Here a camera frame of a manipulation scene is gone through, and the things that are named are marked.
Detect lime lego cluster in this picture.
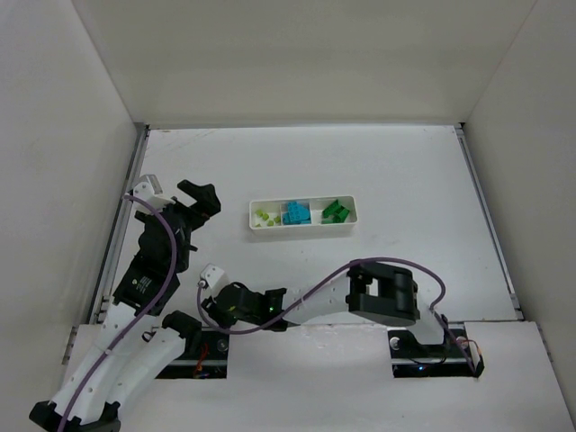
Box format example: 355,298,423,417
253,209,282,228

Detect blue long lego brick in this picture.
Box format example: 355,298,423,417
285,202,311,225

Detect green long lego brick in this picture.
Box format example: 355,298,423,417
321,209,350,224

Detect green lego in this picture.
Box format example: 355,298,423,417
322,200,343,219

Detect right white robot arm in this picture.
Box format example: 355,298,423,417
197,257,446,347

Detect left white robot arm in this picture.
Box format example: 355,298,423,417
29,175,221,431

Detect white compartment tray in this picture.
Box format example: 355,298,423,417
248,195,358,239

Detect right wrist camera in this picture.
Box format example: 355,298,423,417
198,264,230,297

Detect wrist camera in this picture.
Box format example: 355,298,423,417
198,264,230,297
130,174,167,211

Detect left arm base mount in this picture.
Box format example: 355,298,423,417
157,310,230,380

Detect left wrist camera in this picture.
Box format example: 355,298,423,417
130,174,167,211

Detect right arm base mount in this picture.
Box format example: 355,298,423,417
388,327,485,379

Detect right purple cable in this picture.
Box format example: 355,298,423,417
196,256,478,374

